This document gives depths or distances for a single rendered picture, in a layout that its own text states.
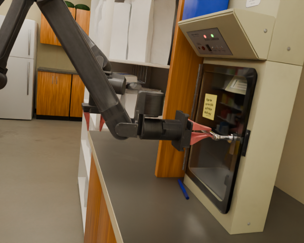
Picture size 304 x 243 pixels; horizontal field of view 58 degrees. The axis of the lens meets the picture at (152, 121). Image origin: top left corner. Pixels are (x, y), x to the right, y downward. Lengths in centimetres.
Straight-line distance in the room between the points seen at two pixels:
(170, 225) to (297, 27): 60
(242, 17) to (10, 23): 86
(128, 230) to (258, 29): 59
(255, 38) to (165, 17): 142
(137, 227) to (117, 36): 146
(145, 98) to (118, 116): 8
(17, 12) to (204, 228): 101
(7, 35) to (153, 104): 71
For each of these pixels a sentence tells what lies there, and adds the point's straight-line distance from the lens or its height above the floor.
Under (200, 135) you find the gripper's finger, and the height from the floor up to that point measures 119.
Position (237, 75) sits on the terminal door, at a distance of 78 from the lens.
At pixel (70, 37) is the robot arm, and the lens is 69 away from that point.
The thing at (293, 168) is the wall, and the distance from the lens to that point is 125.
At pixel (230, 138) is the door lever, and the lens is 77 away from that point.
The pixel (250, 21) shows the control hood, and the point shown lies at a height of 149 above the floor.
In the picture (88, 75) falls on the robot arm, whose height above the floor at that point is 132.
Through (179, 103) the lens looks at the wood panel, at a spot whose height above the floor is 124.
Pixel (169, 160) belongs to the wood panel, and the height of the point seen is 101.
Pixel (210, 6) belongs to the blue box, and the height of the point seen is 155.
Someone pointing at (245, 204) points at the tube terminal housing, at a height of 103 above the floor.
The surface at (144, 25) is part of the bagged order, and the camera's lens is 190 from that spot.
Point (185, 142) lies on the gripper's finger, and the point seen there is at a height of 117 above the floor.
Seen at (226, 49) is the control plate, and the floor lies 143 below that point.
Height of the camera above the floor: 137
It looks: 12 degrees down
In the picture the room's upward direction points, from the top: 8 degrees clockwise
